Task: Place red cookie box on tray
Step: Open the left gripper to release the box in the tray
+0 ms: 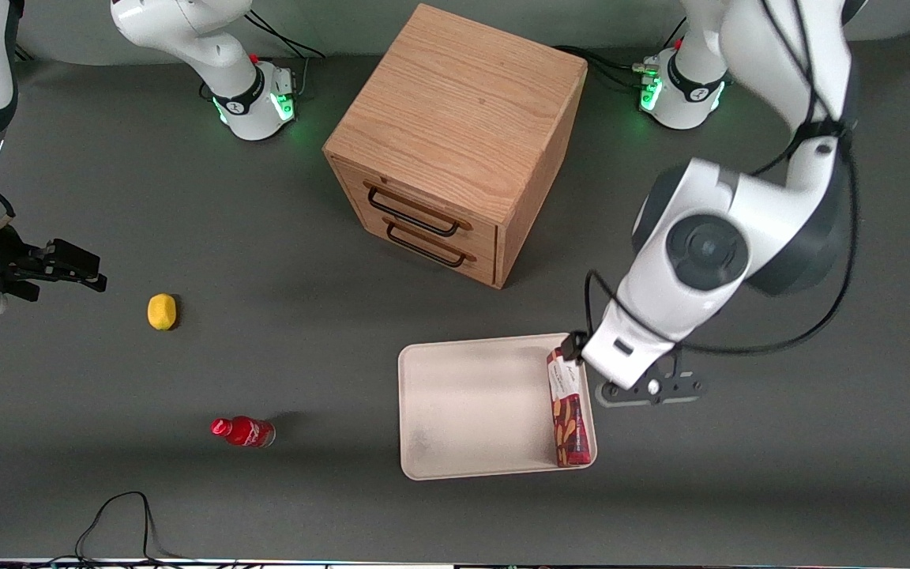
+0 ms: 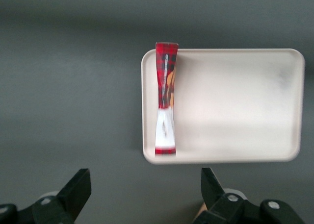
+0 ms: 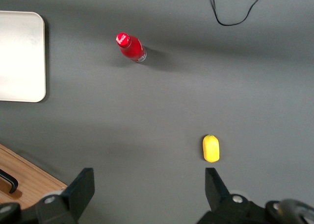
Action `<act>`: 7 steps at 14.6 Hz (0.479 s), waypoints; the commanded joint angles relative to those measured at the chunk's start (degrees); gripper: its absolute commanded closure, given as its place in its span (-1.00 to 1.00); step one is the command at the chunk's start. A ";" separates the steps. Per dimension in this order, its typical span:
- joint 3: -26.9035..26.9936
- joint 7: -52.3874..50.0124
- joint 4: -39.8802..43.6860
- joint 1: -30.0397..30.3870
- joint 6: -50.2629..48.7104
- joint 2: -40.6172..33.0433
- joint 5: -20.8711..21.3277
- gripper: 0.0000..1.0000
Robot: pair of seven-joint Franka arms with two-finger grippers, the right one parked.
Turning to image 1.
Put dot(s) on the red cola bottle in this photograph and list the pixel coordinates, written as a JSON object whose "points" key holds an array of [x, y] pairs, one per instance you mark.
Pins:
{"points": [[246, 432]]}

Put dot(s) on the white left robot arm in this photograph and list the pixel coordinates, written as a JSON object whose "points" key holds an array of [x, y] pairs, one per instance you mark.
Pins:
{"points": [[747, 205]]}

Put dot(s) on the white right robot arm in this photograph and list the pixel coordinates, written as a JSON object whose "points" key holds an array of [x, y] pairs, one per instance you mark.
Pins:
{"points": [[186, 32]]}

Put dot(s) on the red cookie box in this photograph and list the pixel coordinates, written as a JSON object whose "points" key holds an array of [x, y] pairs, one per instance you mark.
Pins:
{"points": [[569, 419]]}

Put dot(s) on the wooden two-drawer cabinet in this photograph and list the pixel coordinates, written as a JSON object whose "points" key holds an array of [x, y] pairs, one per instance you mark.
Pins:
{"points": [[455, 118]]}

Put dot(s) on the beige plastic tray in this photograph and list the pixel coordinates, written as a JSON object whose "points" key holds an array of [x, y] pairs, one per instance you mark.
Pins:
{"points": [[471, 407]]}

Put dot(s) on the dark left wrist camera mount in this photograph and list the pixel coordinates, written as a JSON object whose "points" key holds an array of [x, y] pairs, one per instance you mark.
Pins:
{"points": [[680, 389]]}

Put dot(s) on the yellow lemon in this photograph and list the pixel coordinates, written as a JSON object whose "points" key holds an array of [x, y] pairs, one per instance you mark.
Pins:
{"points": [[161, 311]]}

